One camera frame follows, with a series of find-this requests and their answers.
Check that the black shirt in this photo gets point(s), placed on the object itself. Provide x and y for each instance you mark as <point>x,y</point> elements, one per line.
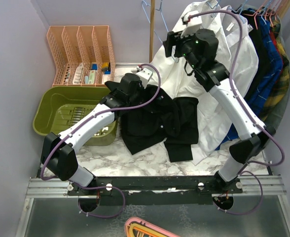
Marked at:
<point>263,65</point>
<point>167,120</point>

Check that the peach plastic file organizer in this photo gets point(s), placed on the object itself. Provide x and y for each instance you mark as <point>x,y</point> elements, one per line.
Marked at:
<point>83,55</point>

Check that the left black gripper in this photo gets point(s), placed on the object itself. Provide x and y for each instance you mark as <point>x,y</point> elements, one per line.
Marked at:
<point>142,91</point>

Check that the wooden rack pole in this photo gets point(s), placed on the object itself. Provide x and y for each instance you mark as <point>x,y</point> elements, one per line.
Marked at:
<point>151,37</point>

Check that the black mounting rail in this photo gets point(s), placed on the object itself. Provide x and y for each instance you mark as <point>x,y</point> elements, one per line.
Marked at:
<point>155,190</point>

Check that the blue plaid shirt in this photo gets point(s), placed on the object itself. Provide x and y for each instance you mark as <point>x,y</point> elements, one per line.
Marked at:
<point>275,118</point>

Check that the front white shirt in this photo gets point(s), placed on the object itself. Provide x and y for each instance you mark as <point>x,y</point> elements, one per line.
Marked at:
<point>174,80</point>

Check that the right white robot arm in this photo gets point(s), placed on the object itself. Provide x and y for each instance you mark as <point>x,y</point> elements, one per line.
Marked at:
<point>199,51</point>

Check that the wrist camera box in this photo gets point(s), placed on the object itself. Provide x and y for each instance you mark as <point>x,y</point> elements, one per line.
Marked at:
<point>144,74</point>
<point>192,24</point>

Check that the yellow plaid shirt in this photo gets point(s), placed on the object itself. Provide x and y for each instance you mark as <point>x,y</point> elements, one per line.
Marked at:
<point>276,82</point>

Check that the white shirt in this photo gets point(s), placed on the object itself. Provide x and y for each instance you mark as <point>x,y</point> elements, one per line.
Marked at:
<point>174,80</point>
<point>213,122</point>

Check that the olive green plastic basin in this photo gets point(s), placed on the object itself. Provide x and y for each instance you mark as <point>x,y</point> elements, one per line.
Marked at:
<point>61,107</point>

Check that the black hanging shirt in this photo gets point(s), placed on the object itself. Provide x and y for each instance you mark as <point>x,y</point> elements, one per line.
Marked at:
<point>263,65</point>

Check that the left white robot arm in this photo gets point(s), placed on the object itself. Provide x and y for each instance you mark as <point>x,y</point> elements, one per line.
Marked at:
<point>59,150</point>

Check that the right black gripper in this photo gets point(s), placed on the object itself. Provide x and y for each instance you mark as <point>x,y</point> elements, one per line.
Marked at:
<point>174,39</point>

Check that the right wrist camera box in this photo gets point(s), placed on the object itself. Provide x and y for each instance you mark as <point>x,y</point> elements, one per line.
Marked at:
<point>192,24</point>

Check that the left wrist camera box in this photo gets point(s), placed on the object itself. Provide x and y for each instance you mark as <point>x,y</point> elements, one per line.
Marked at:
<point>144,74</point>

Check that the pink hanger stack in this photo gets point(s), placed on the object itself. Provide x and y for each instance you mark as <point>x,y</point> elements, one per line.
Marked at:
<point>137,227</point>

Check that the light blue hanger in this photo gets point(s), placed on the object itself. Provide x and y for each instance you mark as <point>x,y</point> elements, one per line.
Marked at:
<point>166,15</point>

